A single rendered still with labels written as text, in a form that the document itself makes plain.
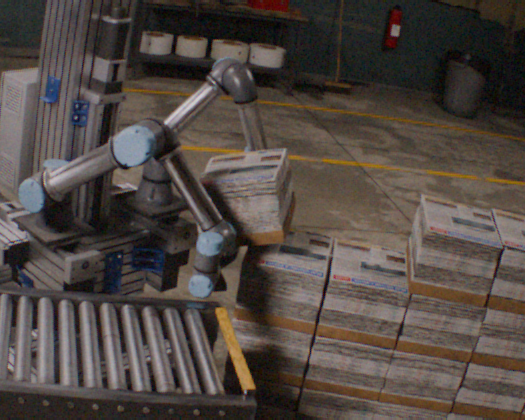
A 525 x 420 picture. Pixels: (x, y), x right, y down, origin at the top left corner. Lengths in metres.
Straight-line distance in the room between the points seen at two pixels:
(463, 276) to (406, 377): 0.44
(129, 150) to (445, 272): 1.11
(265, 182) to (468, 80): 7.10
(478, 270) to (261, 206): 0.77
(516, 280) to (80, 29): 1.75
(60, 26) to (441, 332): 1.75
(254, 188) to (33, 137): 0.93
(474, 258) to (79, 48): 1.54
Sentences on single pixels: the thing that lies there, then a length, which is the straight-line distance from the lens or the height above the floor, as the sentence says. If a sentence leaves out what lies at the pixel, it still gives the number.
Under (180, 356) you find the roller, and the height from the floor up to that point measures 0.80.
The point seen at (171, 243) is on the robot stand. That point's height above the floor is 0.72.
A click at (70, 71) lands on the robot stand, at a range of 2.87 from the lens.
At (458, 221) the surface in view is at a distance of 2.83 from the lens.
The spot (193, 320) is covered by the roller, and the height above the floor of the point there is 0.80.
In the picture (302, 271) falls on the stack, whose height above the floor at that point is 0.83.
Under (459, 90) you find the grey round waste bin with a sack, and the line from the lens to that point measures 9.68.
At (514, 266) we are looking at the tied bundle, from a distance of 2.75.
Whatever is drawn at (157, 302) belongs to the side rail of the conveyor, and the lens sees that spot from 2.45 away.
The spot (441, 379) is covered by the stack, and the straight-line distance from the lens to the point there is 2.92.
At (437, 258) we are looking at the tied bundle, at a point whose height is 0.98.
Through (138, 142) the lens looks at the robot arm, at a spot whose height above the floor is 1.25.
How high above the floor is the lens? 1.98
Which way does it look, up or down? 22 degrees down
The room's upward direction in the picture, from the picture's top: 11 degrees clockwise
